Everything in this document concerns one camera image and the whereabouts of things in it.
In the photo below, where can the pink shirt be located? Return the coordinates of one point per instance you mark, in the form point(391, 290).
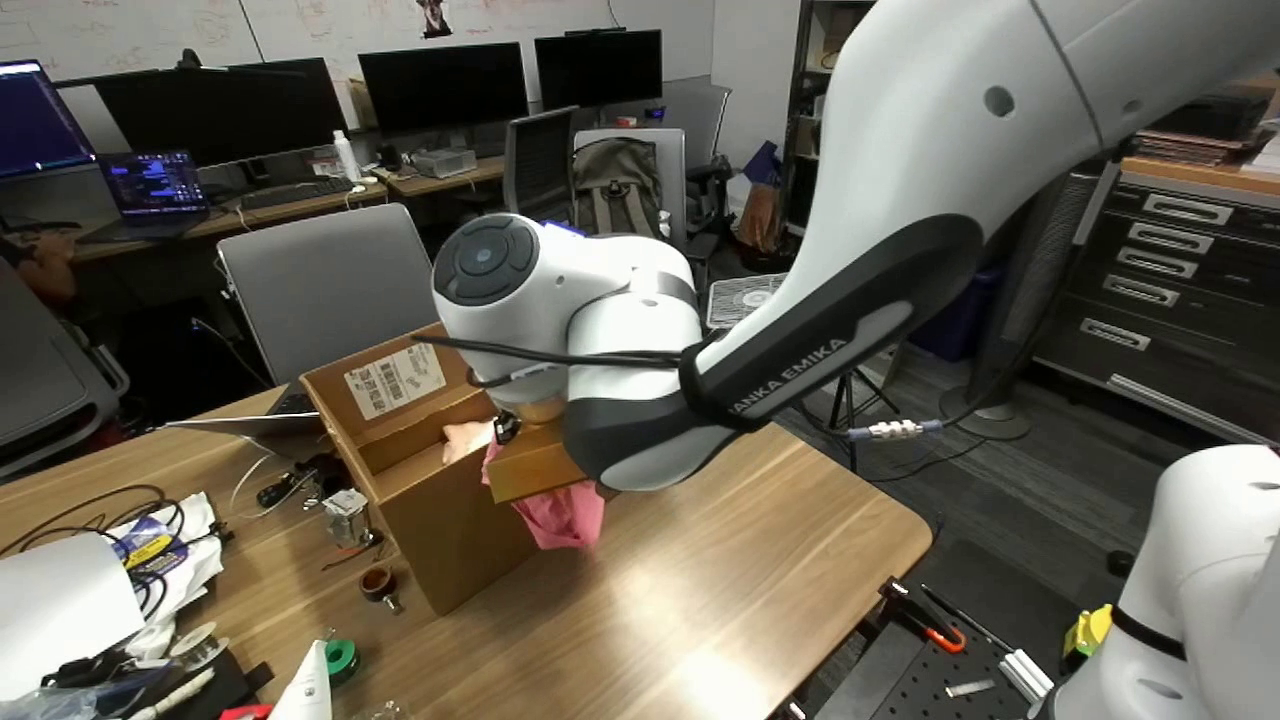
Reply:
point(563, 518)

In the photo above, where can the peach shirt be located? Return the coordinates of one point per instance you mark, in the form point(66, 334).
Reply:
point(465, 438)

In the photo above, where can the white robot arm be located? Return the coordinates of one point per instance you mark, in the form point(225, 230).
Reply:
point(941, 119)

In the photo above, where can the cardboard box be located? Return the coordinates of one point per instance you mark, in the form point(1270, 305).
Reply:
point(387, 413)

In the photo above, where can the grey chair behind box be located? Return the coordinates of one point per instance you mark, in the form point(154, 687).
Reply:
point(328, 284)

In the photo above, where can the white flat device on floor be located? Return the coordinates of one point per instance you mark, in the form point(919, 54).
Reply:
point(738, 299)

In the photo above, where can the olive grey backpack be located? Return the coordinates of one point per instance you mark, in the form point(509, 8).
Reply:
point(619, 185)

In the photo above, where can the green tape roll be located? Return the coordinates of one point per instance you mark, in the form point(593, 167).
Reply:
point(341, 657)

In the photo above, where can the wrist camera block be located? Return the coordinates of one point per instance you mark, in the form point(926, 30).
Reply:
point(525, 456)

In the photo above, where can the orange handled tool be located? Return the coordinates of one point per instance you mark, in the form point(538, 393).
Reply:
point(930, 621)

